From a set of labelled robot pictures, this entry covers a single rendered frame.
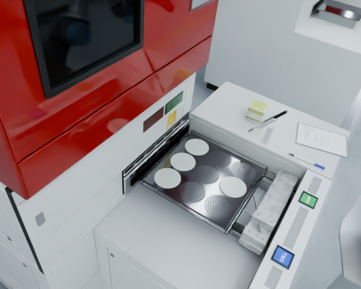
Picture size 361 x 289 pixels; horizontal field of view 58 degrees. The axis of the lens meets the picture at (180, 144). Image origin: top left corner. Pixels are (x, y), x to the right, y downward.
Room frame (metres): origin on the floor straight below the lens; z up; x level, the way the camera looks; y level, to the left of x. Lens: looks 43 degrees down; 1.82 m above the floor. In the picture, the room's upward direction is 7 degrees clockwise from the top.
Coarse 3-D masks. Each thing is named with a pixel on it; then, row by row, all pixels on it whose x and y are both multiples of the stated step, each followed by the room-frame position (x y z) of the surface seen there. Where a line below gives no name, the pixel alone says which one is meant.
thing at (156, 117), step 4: (160, 112) 0.93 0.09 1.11; (152, 116) 0.89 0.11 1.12; (156, 116) 0.91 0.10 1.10; (160, 116) 0.93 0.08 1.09; (148, 120) 0.87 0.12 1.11; (152, 120) 0.89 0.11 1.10; (156, 120) 0.91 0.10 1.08; (148, 124) 0.87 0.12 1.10; (152, 124) 0.89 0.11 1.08; (144, 128) 0.85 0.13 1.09
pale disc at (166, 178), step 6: (168, 168) 0.86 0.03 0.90; (156, 174) 0.82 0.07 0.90; (162, 174) 0.82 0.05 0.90; (168, 174) 0.82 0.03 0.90; (174, 174) 0.83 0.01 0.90; (156, 180) 0.79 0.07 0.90; (162, 180) 0.79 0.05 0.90; (168, 180) 0.80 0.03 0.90; (174, 180) 0.80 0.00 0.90; (162, 186) 0.76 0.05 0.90; (168, 186) 0.77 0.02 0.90; (174, 186) 0.77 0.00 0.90
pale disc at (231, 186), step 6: (222, 180) 0.83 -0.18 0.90; (228, 180) 0.83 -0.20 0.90; (234, 180) 0.84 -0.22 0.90; (240, 180) 0.84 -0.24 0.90; (222, 186) 0.80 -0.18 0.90; (228, 186) 0.80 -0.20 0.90; (234, 186) 0.81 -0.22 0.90; (240, 186) 0.81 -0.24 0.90; (228, 192) 0.78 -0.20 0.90; (234, 192) 0.78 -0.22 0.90; (240, 192) 0.78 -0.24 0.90
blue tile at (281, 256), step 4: (280, 248) 0.53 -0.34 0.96; (276, 252) 0.52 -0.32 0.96; (280, 252) 0.52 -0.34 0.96; (284, 252) 0.52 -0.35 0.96; (276, 256) 0.50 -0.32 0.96; (280, 256) 0.51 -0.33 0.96; (284, 256) 0.51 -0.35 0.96; (288, 256) 0.51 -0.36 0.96; (280, 260) 0.49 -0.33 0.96; (284, 260) 0.49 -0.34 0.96; (288, 260) 0.50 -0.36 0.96; (284, 264) 0.48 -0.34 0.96; (288, 264) 0.48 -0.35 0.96
